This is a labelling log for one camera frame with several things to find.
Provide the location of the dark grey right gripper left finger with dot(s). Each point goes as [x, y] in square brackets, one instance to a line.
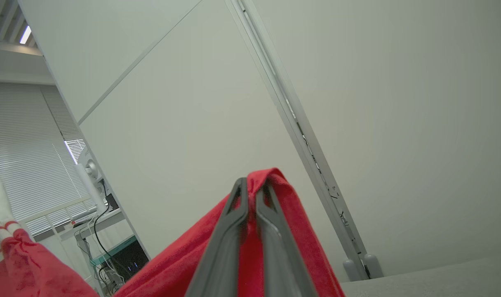
[221, 255]

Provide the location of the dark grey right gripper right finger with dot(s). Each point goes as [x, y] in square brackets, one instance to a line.
[281, 255]

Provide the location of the red jersey with black lettering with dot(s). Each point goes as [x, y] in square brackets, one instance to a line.
[180, 264]

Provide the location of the black computer tower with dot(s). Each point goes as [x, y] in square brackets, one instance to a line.
[128, 258]

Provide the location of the white desk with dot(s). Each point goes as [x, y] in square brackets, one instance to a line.
[97, 222]

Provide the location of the white round device on stand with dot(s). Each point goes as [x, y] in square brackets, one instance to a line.
[89, 173]

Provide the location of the white window blind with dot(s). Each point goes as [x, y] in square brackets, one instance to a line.
[23, 156]

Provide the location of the ceiling light strip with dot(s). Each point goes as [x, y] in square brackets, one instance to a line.
[25, 35]

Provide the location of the grey cylindrical post foot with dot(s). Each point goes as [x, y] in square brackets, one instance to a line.
[352, 270]
[374, 266]

